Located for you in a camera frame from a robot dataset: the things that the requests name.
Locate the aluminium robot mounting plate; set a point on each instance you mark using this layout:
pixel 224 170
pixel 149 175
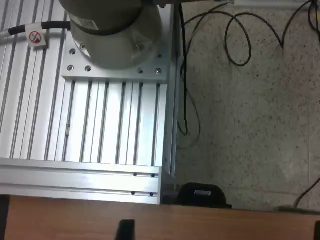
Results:
pixel 112 75

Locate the black plastic device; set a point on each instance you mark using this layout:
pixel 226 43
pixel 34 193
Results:
pixel 200 200

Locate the silver UR5e robot arm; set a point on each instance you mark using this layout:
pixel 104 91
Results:
pixel 112 37

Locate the aluminium profile table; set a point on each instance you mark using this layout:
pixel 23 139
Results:
pixel 37 112

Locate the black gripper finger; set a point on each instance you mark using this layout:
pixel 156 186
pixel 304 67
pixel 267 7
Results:
pixel 126 230
pixel 317 231

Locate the white warning label tag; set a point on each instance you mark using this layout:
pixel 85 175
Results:
pixel 36 37

